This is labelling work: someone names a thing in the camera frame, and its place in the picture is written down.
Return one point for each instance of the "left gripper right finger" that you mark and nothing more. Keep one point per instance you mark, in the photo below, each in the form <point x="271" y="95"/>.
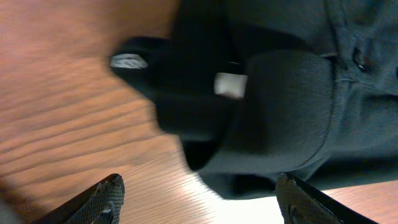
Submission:
<point x="304" y="202"/>

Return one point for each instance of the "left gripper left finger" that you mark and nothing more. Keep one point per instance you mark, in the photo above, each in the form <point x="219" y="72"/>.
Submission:
<point x="101" y="203"/>

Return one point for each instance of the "black polo shirt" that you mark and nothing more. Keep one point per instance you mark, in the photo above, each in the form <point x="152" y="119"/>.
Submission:
<point x="255" y="89"/>

